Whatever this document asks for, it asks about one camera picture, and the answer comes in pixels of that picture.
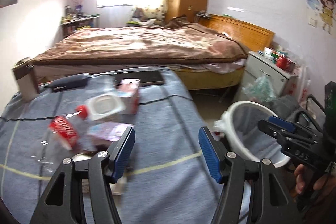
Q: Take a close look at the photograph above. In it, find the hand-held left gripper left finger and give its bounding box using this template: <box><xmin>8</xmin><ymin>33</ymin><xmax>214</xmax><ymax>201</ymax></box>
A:
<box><xmin>29</xmin><ymin>126</ymin><xmax>136</xmax><ymax>224</ymax></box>

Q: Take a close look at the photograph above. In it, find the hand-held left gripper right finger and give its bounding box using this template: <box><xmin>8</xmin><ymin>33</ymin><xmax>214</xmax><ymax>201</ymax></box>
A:
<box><xmin>199</xmin><ymin>126</ymin><xmax>302</xmax><ymax>224</ymax></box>

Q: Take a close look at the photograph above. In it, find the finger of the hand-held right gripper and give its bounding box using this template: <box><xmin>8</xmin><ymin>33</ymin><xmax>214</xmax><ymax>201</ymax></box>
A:
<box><xmin>268</xmin><ymin>115</ymin><xmax>320</xmax><ymax>140</ymax></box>
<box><xmin>258</xmin><ymin>119</ymin><xmax>292</xmax><ymax>147</ymax></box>

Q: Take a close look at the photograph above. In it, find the purple packet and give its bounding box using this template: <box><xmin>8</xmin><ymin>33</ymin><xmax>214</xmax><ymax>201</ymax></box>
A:
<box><xmin>86</xmin><ymin>121</ymin><xmax>135</xmax><ymax>146</ymax></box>

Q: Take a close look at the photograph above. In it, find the white round bin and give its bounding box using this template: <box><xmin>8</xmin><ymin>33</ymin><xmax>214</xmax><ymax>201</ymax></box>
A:
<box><xmin>213</xmin><ymin>101</ymin><xmax>291</xmax><ymax>168</ymax></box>

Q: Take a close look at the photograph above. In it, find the white plastic tub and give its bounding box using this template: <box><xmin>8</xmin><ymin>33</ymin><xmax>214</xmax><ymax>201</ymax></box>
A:
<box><xmin>85</xmin><ymin>93</ymin><xmax>127</xmax><ymax>123</ymax></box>

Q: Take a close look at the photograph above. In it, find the pink milk carton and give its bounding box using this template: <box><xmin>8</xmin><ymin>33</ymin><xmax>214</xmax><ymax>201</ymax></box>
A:
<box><xmin>116</xmin><ymin>78</ymin><xmax>141</xmax><ymax>116</ymax></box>

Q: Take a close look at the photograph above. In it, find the clear bottle red label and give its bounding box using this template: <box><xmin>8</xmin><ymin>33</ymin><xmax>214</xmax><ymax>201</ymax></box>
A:
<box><xmin>31</xmin><ymin>105</ymin><xmax>90</xmax><ymax>170</ymax></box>

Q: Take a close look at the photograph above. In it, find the person's right hand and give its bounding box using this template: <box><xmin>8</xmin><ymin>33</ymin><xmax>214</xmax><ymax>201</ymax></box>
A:
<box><xmin>294</xmin><ymin>163</ymin><xmax>332</xmax><ymax>195</ymax></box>

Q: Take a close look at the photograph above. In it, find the grey jacket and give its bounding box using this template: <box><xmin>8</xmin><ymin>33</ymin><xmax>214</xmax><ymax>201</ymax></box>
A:
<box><xmin>272</xmin><ymin>95</ymin><xmax>300</xmax><ymax>120</ymax></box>

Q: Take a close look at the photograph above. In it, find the green plastic bag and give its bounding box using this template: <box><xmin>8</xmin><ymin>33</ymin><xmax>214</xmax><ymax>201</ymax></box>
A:
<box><xmin>241</xmin><ymin>74</ymin><xmax>278</xmax><ymax>104</ymax></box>

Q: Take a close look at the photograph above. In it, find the white nightstand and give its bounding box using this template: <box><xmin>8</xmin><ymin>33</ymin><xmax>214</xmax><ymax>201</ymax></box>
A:
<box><xmin>233</xmin><ymin>51</ymin><xmax>299</xmax><ymax>104</ymax></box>

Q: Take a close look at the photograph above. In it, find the red can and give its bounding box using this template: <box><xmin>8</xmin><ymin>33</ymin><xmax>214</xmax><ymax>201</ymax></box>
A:
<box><xmin>275</xmin><ymin>54</ymin><xmax>288</xmax><ymax>70</ymax></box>

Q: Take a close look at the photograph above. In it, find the bed mattress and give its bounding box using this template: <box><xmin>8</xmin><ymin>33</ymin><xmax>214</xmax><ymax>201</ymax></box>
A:
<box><xmin>33</xmin><ymin>60</ymin><xmax>246</xmax><ymax>91</ymax></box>

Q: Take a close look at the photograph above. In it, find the black smartphone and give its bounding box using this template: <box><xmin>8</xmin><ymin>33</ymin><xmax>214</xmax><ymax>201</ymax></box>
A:
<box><xmin>115</xmin><ymin>69</ymin><xmax>166</xmax><ymax>88</ymax></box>

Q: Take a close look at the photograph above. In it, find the dark blue case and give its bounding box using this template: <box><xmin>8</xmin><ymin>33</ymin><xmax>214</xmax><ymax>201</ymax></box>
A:
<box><xmin>48</xmin><ymin>73</ymin><xmax>90</xmax><ymax>93</ymax></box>

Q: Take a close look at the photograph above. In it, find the wooden headboard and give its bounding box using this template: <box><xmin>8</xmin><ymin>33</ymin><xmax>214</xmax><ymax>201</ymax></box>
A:
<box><xmin>198</xmin><ymin>13</ymin><xmax>276</xmax><ymax>53</ymax></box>

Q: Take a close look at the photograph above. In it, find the bed with brown blanket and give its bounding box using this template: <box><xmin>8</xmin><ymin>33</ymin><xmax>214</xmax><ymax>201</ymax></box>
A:
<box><xmin>28</xmin><ymin>15</ymin><xmax>249</xmax><ymax>67</ymax></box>

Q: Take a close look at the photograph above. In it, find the cluttered desk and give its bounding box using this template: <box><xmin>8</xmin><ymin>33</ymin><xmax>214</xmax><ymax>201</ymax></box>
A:
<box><xmin>61</xmin><ymin>15</ymin><xmax>101</xmax><ymax>39</ymax></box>

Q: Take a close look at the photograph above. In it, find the brown teddy bear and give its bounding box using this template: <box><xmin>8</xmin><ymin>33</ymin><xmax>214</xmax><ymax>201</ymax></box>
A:
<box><xmin>131</xmin><ymin>7</ymin><xmax>158</xmax><ymax>27</ymax></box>

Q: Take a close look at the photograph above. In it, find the black chair frame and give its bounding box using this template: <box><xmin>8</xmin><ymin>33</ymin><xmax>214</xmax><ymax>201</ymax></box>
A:
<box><xmin>288</xmin><ymin>94</ymin><xmax>329</xmax><ymax>135</ymax></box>

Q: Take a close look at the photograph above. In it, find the black cable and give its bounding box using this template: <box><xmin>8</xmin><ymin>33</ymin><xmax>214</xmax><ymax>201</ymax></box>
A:
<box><xmin>0</xmin><ymin>94</ymin><xmax>195</xmax><ymax>121</ymax></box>

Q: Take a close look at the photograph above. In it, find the girl wall sticker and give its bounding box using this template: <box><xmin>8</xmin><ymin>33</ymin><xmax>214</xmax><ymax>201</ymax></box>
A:
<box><xmin>305</xmin><ymin>0</ymin><xmax>336</xmax><ymax>36</ymax></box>

